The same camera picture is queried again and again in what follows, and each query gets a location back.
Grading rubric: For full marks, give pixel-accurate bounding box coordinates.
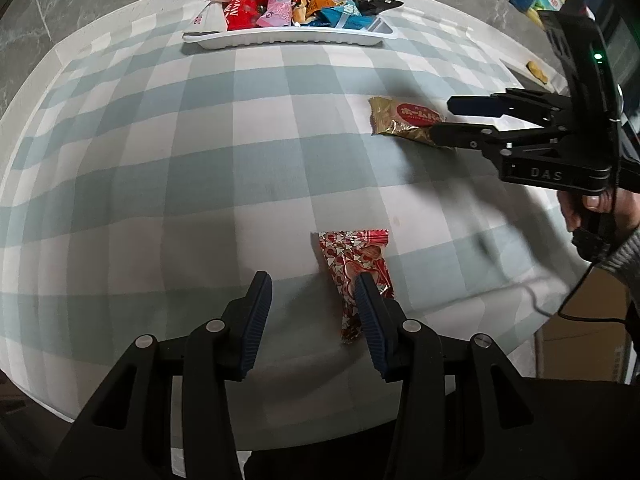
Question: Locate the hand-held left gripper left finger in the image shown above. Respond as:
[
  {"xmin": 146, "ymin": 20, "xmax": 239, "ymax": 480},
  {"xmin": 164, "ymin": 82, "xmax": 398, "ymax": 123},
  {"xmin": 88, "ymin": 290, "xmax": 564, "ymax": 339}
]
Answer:
[{"xmin": 47, "ymin": 270, "xmax": 273, "ymax": 480}]

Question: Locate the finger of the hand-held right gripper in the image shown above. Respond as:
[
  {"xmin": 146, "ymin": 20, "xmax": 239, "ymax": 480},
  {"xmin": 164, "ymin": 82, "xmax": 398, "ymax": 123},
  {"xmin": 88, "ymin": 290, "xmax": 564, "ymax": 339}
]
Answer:
[
  {"xmin": 446, "ymin": 88, "xmax": 576, "ymax": 131},
  {"xmin": 429, "ymin": 124, "xmax": 581, "ymax": 154}
]

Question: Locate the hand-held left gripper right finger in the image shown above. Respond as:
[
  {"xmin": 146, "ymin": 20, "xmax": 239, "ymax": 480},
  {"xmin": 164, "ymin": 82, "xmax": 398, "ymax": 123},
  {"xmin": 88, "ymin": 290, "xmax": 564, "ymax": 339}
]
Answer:
[{"xmin": 352, "ymin": 272, "xmax": 571, "ymax": 480}]

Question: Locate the gold snack packet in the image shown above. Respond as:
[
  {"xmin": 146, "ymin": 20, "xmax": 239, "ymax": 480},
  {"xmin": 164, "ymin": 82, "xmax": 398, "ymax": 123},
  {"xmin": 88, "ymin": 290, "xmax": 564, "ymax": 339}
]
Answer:
[{"xmin": 369, "ymin": 96, "xmax": 453, "ymax": 150}]

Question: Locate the red patterned snack packet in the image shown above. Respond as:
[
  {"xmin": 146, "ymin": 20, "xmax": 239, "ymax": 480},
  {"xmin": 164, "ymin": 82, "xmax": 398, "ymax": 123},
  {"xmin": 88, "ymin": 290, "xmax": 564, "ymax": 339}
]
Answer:
[{"xmin": 311, "ymin": 229, "xmax": 396, "ymax": 343}]

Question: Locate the white plastic tray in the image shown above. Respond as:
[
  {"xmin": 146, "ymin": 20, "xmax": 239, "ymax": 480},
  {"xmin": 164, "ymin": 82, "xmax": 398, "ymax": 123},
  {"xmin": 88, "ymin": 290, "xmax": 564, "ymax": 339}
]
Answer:
[{"xmin": 182, "ymin": 2, "xmax": 398, "ymax": 51}]

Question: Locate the person's right forearm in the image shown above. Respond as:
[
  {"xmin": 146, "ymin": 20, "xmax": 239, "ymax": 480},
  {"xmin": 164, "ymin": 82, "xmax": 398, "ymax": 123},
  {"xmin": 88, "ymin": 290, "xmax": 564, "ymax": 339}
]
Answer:
[{"xmin": 597, "ymin": 225, "xmax": 640, "ymax": 306}]

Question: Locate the person's right hand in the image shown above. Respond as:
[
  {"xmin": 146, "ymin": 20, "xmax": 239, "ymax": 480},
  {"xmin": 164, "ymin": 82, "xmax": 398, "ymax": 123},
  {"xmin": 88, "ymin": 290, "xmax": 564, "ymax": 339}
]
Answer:
[{"xmin": 557, "ymin": 187, "xmax": 640, "ymax": 246}]

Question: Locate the black snack packet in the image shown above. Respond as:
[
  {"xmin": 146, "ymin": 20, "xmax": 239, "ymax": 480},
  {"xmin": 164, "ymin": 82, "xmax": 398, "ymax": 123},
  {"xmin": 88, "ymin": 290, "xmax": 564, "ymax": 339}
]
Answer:
[{"xmin": 345, "ymin": 0, "xmax": 405, "ymax": 16}]

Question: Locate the white brown snack packet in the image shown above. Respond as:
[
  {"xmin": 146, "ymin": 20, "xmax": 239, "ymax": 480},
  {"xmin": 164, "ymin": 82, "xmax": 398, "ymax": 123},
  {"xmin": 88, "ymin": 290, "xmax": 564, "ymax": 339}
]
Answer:
[{"xmin": 292, "ymin": 0, "xmax": 317, "ymax": 26}]

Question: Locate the cardboard box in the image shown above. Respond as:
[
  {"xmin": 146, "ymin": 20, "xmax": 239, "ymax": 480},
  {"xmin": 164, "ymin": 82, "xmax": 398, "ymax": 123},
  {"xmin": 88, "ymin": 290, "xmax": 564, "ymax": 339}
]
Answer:
[{"xmin": 534, "ymin": 280, "xmax": 640, "ymax": 386}]

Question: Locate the white red snack packet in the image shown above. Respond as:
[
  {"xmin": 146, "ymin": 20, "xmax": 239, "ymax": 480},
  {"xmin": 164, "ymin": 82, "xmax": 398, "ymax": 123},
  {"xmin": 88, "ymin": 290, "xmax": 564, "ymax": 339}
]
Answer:
[{"xmin": 187, "ymin": 2, "xmax": 228, "ymax": 33}]

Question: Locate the black cable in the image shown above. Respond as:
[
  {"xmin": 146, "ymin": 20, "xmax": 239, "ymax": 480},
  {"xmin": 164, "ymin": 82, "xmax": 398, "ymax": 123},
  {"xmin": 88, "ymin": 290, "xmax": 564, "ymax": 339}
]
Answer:
[{"xmin": 520, "ymin": 255, "xmax": 640, "ymax": 323}]

